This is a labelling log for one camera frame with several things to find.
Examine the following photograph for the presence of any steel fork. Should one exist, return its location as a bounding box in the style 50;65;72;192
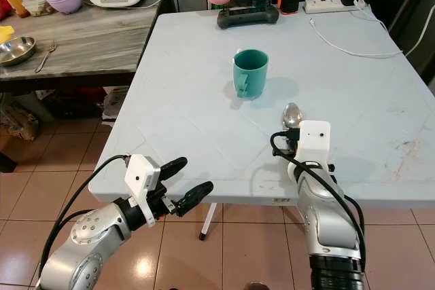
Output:
34;39;58;74

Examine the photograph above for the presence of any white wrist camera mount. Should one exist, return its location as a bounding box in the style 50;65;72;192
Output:
123;153;163;229
296;120;332;166

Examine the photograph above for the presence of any white cable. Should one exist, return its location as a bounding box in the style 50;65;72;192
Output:
309;0;435;59

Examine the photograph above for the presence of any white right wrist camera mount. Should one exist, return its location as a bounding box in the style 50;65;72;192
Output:
296;120;332;166

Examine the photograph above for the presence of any steel spoon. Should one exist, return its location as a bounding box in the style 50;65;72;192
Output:
282;101;305;132

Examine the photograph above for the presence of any brown bag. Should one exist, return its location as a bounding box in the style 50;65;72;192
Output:
0;95;39;143

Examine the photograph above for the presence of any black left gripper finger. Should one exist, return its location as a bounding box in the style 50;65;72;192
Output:
158;156;188;182
177;181;215;218

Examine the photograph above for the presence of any black handheld controller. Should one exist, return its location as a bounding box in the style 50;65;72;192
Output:
217;4;280;31

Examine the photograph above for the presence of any white table leg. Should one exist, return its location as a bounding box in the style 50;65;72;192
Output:
198;202;218;241

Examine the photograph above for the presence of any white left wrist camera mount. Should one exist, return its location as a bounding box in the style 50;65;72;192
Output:
123;153;163;229

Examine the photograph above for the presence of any steel bowl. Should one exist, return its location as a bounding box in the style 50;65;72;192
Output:
0;36;37;68

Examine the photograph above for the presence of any white box with papers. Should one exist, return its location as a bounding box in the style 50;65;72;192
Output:
101;86;131;129

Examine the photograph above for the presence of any white power strip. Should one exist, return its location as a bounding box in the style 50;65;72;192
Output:
304;0;362;14

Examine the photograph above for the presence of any teal mug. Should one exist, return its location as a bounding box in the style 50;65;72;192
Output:
232;48;271;100

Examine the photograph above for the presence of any clear plastic container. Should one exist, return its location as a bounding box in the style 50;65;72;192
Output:
21;0;52;18

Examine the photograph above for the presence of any yellow plastic dish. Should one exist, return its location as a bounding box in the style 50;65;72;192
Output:
0;24;16;45

